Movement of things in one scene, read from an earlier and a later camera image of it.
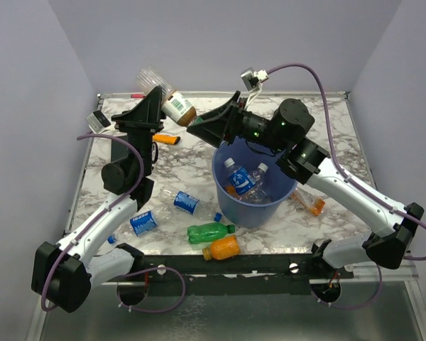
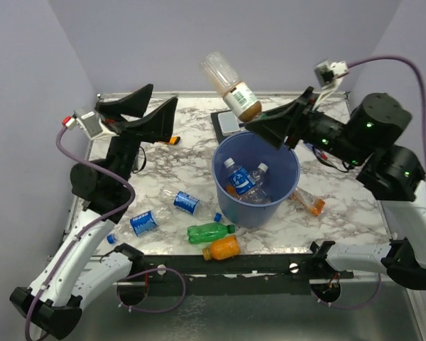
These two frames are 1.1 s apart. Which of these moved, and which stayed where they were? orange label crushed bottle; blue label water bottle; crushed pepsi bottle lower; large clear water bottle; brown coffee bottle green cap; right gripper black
Moved: right gripper black; brown coffee bottle green cap
Stayed: orange label crushed bottle; large clear water bottle; crushed pepsi bottle lower; blue label water bottle
